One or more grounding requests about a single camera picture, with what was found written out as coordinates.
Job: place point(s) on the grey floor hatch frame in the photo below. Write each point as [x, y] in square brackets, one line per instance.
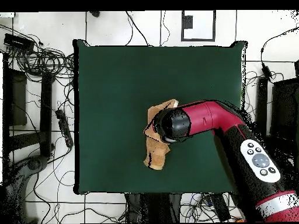
[198, 40]

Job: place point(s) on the dark green table cloth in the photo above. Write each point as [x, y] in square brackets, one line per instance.
[112, 81]

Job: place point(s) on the black power strip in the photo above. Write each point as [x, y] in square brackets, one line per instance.
[64, 127]
[220, 207]

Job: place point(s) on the black metal stand frame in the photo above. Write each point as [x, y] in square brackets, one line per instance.
[46, 112]
[285, 105]

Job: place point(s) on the grey floor outlet box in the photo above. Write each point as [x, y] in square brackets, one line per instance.
[187, 22]

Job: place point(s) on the black electronics box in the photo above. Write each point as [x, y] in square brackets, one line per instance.
[17, 42]

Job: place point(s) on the grey wheeled base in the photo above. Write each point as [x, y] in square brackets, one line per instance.
[35, 164]

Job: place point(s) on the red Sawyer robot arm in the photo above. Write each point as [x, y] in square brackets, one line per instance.
[205, 116]

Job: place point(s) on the small black object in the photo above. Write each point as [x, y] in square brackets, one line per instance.
[95, 14]

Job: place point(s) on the orange-tan terry towel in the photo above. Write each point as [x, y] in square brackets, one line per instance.
[156, 154]

